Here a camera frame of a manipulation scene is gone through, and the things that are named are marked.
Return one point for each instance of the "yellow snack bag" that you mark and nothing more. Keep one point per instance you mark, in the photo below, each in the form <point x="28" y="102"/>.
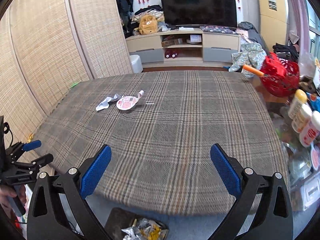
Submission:
<point x="149" y="230"/>

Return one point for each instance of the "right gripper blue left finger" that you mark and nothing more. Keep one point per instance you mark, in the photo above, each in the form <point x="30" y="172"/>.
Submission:
<point x="92" y="169"/>

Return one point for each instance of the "yellow cap white bottle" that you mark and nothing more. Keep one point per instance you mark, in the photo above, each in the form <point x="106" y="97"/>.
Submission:
<point x="299" y="99"/>

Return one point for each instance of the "white paper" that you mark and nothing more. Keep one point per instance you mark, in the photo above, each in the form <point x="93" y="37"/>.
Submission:
<point x="107" y="101"/>

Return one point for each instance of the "person's left hand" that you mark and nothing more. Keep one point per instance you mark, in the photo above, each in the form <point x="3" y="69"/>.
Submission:
<point x="7" y="192"/>

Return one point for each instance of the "tall beige air conditioner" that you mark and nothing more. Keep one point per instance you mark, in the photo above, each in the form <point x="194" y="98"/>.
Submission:
<point x="273" y="21"/>

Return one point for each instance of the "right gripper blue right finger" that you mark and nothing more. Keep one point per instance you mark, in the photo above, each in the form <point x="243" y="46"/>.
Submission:
<point x="228" y="170"/>

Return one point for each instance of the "pink round lid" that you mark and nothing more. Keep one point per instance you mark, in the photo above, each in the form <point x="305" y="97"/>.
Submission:
<point x="128" y="102"/>

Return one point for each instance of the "white bottle cream label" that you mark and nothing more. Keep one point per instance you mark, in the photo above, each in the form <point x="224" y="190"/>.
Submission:
<point x="301" y="118"/>

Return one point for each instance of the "floral cloth bundle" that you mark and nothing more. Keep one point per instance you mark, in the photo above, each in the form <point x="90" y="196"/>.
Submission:
<point x="251" y="54"/>

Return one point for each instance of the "white bottle pink label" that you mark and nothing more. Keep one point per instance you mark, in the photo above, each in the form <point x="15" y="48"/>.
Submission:
<point x="311" y="130"/>

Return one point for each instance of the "black trash bin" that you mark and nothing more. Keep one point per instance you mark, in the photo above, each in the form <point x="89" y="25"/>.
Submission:
<point x="122" y="224"/>

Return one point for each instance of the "red basket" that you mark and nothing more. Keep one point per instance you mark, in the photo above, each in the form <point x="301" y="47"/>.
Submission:
<point x="281" y="77"/>

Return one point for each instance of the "woven bamboo screen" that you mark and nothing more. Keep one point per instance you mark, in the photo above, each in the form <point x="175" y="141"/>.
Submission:
<point x="48" y="45"/>

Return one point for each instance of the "yellow backpack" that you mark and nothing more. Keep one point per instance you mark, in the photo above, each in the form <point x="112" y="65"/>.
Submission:
<point x="148" y="25"/>

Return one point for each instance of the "pink curtain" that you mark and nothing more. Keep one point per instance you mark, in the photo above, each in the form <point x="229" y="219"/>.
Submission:
<point x="299" y="25"/>

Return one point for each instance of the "orange stick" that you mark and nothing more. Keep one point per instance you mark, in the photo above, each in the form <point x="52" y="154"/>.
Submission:
<point x="253" y="70"/>

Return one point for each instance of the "grey plaid tablecloth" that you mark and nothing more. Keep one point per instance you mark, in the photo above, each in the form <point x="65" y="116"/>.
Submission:
<point x="161" y="147"/>

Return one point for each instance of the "black television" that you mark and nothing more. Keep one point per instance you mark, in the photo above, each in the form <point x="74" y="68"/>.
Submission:
<point x="200" y="12"/>

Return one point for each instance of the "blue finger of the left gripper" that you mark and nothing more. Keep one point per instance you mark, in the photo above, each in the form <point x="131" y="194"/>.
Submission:
<point x="31" y="145"/>
<point x="42" y="161"/>

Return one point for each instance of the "beige TV cabinet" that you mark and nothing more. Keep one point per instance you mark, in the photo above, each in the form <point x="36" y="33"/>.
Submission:
<point x="196" y="48"/>

